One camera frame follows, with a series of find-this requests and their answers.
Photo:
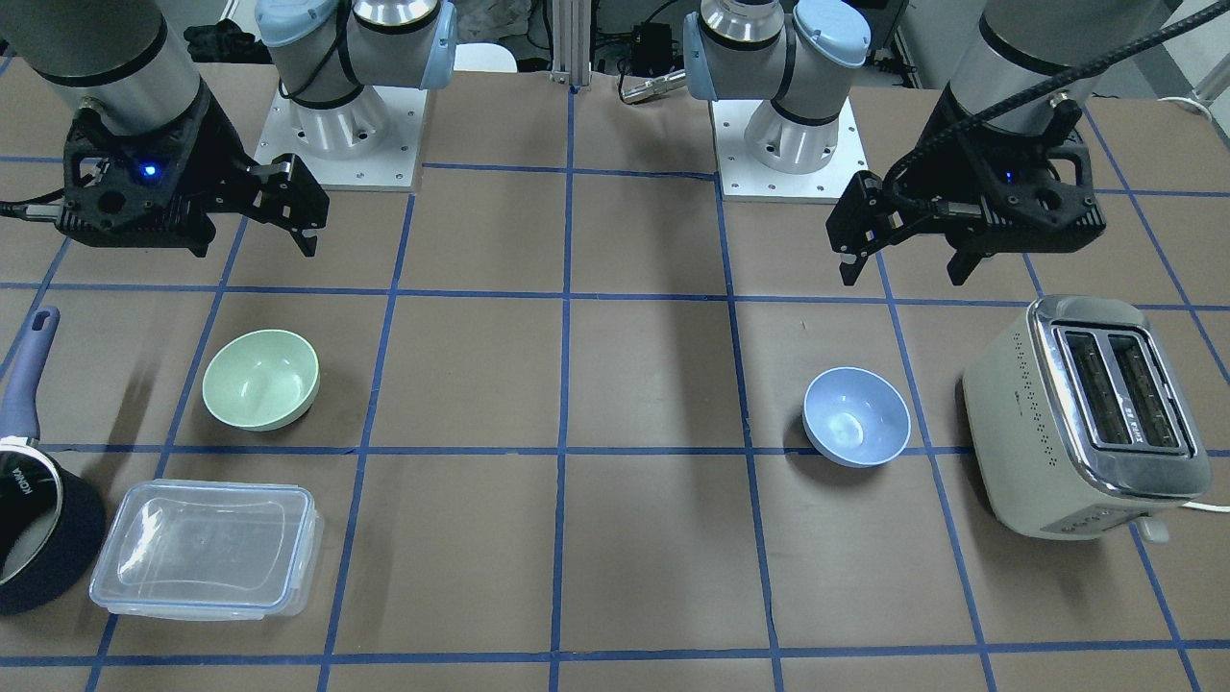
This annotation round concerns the black gripper finger green side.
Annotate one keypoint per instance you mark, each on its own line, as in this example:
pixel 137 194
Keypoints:
pixel 289 195
pixel 303 233

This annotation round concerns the black gripper finger toaster side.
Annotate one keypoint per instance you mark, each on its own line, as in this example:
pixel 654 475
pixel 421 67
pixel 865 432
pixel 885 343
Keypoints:
pixel 861 224
pixel 961 265

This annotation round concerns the black gripper body toaster side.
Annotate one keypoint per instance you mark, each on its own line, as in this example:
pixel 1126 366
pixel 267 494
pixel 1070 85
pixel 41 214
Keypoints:
pixel 947 144

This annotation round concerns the black gripper body green side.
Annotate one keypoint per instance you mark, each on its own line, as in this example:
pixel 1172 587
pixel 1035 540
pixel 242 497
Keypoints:
pixel 213 154

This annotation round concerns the green bowl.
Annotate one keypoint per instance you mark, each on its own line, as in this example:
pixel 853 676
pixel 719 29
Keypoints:
pixel 262 381

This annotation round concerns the blue bowl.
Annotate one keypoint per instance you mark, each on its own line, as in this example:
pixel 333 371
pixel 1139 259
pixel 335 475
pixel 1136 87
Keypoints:
pixel 855 418

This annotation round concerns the robot arm by toaster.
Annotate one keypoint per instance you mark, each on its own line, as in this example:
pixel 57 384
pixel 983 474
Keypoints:
pixel 799 65

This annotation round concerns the robot arm by green bowl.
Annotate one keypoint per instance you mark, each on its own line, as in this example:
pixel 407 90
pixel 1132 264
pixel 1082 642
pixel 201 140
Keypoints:
pixel 125 54

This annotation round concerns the cream toaster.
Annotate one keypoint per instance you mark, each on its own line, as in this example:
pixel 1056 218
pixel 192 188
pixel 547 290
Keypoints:
pixel 1079 424

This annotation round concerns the clear plastic container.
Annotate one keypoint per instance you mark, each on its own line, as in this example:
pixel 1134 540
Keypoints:
pixel 209 551

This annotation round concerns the dark blue saucepan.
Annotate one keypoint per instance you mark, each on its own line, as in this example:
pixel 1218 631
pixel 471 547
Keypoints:
pixel 52 522

